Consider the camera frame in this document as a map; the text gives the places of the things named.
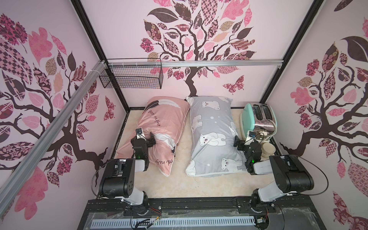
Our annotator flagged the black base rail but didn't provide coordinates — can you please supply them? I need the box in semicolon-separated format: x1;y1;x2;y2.
78;195;325;230

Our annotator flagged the aluminium frame bar back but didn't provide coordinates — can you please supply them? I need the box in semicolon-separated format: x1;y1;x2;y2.
108;59;284;68

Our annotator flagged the black wire basket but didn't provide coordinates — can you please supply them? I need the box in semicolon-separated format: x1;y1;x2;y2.
99;57;163;89

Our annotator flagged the white slotted cable duct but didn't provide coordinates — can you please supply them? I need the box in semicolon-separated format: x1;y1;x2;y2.
90;216;255;230

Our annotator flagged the aluminium frame bar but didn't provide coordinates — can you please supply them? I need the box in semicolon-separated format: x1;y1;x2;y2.
1;60;106;214
108;59;284;68

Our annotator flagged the pink feather pillow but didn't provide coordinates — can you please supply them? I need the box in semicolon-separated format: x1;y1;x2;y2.
115;96;190;177

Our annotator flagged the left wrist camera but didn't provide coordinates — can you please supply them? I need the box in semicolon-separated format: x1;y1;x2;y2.
136;128;146;139

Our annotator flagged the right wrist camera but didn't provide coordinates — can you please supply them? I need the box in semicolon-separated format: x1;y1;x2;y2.
245;130;259;145

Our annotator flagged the cream ceramic cup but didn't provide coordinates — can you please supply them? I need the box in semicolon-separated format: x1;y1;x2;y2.
261;142;276;158

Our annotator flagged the aluminium frame bar left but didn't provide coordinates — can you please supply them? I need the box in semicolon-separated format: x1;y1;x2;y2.
1;60;106;214

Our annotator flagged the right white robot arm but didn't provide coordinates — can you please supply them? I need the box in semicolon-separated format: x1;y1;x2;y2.
233;136;314;213

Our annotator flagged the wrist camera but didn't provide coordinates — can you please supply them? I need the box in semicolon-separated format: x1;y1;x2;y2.
136;128;146;139
245;130;259;145

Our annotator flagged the mint green chrome toaster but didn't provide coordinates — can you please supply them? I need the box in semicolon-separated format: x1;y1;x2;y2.
240;103;278;142

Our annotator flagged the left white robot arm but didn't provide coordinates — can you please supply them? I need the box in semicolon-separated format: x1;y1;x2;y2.
98;129;156;209

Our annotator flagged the grey polar bear pillow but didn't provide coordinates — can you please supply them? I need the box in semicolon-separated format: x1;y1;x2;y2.
186;96;246;177

